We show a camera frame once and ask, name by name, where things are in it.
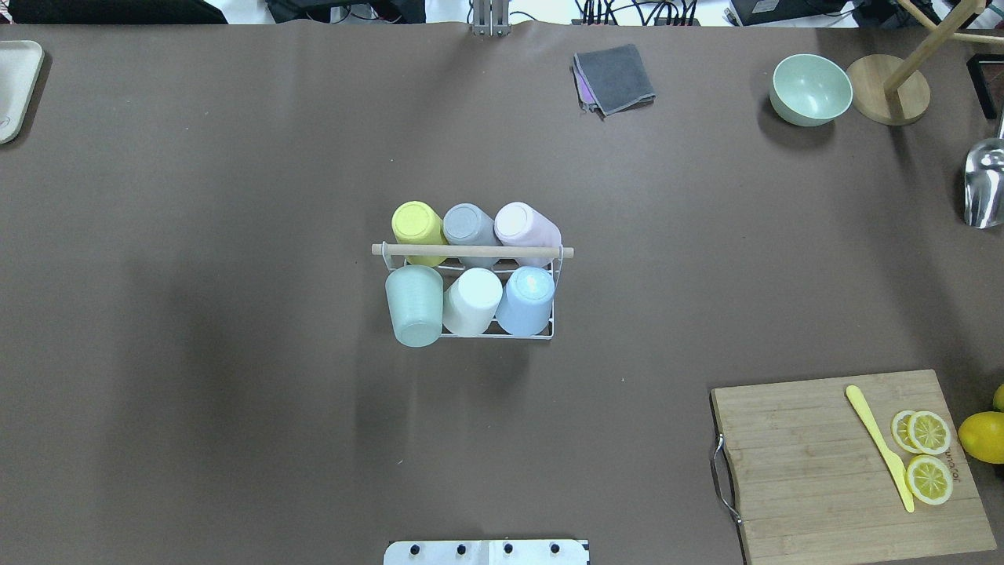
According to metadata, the wooden cutting board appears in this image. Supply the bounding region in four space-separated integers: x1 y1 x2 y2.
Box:
711 370 998 564

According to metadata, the cream plastic tray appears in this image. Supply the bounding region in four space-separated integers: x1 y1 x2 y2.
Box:
1 40 45 144

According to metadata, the lemon slice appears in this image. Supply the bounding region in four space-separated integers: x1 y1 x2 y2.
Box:
906 454 954 505
890 409 922 454
906 410 951 457

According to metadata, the yellow lemon at edge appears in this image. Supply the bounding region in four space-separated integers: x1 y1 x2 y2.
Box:
992 384 1004 412

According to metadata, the light green bowl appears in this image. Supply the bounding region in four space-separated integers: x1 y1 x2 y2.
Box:
769 53 853 126

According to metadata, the blue plastic cup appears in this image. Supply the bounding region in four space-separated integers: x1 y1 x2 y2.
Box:
496 267 555 337

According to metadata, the green plastic cup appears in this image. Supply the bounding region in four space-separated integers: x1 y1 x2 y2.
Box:
386 264 444 348

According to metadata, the purple cloth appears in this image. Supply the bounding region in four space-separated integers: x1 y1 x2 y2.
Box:
571 62 598 111

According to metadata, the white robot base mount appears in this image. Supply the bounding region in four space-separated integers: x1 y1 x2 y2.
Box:
383 538 591 564

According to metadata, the lower right lemon slice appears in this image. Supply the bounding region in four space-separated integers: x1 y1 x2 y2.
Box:
890 409 922 454

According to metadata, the white wire cup holder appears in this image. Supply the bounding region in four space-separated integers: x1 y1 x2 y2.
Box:
370 241 575 348

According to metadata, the wooden mug tree stand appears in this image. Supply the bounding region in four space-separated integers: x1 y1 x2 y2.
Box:
846 1 1002 126

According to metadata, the aluminium frame post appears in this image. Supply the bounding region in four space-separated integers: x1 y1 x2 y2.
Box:
470 0 511 37

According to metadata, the yellow plastic cup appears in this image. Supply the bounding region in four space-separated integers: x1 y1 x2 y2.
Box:
391 201 449 246

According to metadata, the yellow lemon near board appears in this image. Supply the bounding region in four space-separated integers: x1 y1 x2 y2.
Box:
957 411 1003 465

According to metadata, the lower left lemon slice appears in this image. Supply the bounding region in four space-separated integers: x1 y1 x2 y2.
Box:
906 410 951 457

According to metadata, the upper lemon slice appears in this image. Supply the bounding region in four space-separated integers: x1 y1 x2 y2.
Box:
906 454 954 505

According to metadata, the pink plastic cup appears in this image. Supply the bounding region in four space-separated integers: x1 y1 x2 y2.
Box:
494 202 562 248

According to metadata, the grey plastic cup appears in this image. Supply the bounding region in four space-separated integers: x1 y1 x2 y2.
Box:
442 202 501 246

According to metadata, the yellow plastic knife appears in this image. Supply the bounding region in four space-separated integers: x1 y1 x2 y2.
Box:
844 384 915 512

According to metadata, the grey folded cloth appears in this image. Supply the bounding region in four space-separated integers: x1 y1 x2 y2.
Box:
573 43 656 117

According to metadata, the cream white plastic cup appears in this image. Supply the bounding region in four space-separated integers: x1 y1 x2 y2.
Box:
442 268 503 337

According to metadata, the metal scoop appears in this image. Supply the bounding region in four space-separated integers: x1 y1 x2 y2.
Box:
963 112 1003 229

